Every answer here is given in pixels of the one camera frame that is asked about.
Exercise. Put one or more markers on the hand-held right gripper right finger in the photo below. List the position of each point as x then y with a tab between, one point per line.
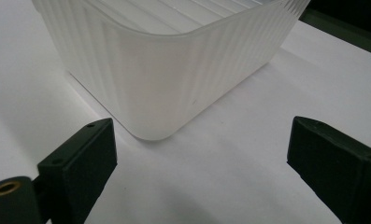
335	161

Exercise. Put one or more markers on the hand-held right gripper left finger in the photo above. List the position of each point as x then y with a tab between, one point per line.
80	168

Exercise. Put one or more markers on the translucent white ribbed plastic bin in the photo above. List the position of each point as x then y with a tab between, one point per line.
161	68

